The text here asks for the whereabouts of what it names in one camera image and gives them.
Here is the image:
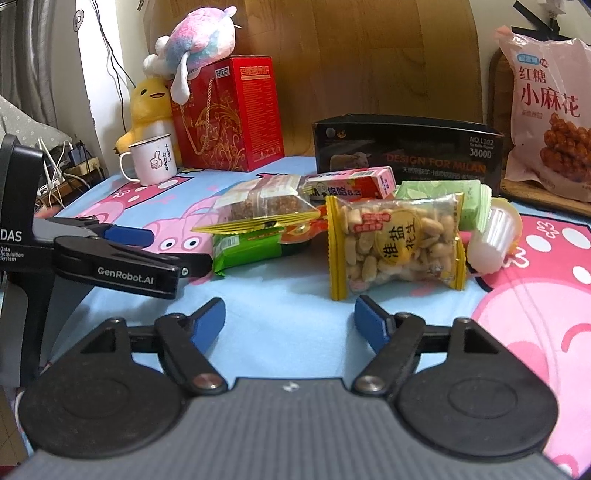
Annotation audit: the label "pink blue plush toy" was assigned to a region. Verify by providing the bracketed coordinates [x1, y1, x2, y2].
[142, 6, 239, 105]

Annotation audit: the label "black storage box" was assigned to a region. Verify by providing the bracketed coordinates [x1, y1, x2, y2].
[312, 114, 504, 195]

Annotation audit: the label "yellow lid jelly cup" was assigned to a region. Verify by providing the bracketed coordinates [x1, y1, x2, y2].
[467, 198, 523, 275]

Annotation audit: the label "pink cheese snack box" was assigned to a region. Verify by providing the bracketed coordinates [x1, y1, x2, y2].
[300, 166, 397, 202]

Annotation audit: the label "white cables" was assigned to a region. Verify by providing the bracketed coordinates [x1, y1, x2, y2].
[35, 137, 93, 210]

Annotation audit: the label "yellow duck plush toy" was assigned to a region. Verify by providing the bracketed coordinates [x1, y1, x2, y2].
[114, 77, 182, 167]

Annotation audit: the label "white enamel mug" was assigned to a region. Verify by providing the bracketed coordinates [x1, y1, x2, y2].
[119, 134, 177, 187]

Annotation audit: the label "wooden headboard panel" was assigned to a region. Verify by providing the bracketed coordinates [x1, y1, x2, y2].
[142, 0, 484, 159]

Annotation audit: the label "salted peanuts bag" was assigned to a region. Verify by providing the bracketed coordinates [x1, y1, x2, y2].
[325, 193, 467, 301]

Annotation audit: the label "pink twisted dough snack bag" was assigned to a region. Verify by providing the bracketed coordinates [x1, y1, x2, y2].
[496, 27, 590, 203]

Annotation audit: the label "clear yellow cracker bag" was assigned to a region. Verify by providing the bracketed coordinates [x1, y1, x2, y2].
[193, 174, 321, 235]

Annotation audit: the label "orange snack packet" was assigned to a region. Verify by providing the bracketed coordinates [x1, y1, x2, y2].
[280, 205, 329, 245]

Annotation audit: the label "cartoon pig blanket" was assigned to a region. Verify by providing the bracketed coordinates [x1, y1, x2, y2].
[53, 170, 590, 476]

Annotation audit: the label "red gift box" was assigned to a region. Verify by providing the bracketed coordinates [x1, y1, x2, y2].
[171, 56, 284, 172]

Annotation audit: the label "light green wafer packet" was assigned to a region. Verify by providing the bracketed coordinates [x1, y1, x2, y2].
[394, 179, 494, 233]

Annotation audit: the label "green snack packet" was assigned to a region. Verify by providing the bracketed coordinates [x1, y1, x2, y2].
[212, 228, 311, 277]

